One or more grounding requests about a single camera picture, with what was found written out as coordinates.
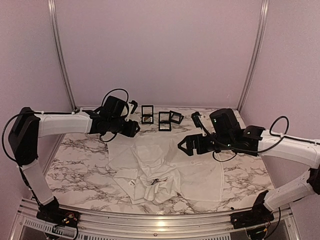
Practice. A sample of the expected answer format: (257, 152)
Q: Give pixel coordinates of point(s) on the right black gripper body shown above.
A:
(223, 142)

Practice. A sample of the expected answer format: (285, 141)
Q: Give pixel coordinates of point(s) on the green round brooch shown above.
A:
(147, 119)

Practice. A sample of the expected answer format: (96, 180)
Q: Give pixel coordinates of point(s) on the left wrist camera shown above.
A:
(129, 109)

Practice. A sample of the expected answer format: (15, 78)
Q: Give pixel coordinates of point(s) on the black display frame right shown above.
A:
(176, 117)

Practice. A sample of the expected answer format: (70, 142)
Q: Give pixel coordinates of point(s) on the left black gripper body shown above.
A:
(130, 128)

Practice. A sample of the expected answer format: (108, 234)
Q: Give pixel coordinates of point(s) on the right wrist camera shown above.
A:
(197, 120)

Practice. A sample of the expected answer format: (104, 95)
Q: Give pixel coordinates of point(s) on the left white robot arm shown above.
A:
(23, 137)

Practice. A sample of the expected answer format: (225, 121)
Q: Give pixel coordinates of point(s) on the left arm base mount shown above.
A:
(52, 213)

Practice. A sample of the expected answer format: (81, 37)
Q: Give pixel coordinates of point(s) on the right aluminium corner post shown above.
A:
(261, 28)

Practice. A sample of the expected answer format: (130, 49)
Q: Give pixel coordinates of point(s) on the red round brooch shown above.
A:
(157, 180)

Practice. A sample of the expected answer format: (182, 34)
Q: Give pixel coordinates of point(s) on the black display frame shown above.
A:
(164, 121)
(176, 117)
(147, 110)

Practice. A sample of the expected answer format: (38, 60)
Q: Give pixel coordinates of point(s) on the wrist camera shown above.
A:
(197, 120)
(129, 109)

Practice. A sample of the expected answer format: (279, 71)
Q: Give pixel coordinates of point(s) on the aluminium corner post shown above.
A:
(261, 28)
(59, 51)

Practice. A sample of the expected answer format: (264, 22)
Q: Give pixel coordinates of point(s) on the black display frame middle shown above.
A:
(164, 121)

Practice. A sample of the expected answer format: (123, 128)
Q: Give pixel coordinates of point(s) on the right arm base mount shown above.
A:
(257, 215)

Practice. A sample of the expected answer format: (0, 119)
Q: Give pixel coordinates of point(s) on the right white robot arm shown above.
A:
(301, 151)

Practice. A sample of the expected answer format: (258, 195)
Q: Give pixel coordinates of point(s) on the left aluminium corner post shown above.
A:
(59, 51)

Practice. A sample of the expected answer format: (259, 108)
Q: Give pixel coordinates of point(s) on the aluminium front rail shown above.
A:
(103, 225)

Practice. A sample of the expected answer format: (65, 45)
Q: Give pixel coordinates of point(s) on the black display frame left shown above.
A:
(147, 110)

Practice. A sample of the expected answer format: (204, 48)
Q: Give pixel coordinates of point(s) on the white button shirt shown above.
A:
(154, 155)

